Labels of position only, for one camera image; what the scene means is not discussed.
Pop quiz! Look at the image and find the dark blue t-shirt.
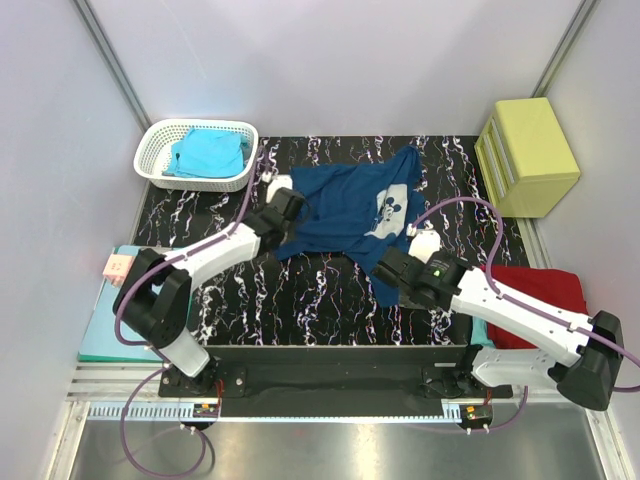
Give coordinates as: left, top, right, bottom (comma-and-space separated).
275, 146, 425, 307

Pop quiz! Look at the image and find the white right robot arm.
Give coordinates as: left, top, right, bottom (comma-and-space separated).
373, 248, 624, 411

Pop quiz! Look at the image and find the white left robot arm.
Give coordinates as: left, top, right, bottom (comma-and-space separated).
113, 187, 306, 396

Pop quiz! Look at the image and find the teal folded cloth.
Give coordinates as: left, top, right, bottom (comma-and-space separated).
469, 317, 495, 348

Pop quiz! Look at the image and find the white plastic basket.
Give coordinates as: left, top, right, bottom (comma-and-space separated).
133, 119, 259, 192

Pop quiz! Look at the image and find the light blue t-shirt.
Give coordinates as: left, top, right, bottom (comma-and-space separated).
163, 128, 249, 179

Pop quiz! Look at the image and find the red folded t-shirt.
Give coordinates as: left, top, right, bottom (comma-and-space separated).
482, 264, 589, 349

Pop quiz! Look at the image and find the yellow-green drawer box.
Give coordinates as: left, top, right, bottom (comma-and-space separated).
474, 97, 581, 219

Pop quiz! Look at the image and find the pink small box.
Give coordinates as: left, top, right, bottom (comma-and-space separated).
102, 254, 134, 287

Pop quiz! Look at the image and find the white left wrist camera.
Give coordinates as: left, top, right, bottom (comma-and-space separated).
261, 172, 293, 203

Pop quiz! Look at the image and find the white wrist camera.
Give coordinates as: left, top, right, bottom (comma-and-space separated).
261, 172, 293, 203
406, 224, 441, 263

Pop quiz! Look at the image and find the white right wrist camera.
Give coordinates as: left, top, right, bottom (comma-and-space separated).
406, 224, 441, 263

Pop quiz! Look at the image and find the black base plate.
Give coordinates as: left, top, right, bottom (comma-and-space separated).
159, 346, 513, 422

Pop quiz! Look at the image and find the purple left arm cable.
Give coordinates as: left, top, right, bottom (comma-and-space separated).
112, 142, 274, 476

